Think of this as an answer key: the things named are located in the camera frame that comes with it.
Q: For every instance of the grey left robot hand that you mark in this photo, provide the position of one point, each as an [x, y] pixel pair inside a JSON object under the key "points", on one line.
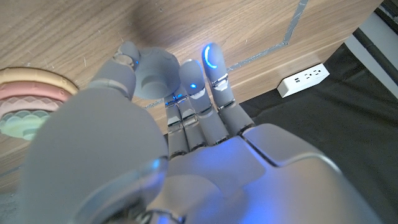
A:
{"points": [[217, 174]]}

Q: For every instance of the black backdrop curtain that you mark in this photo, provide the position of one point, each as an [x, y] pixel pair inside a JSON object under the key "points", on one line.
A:
{"points": [[326, 124]]}

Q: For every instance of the white power strip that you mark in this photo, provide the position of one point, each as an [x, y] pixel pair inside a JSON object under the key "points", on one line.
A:
{"points": [[303, 80]]}

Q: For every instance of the black backdrop stand pole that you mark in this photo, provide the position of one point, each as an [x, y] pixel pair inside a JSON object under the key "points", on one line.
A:
{"points": [[376, 51]]}

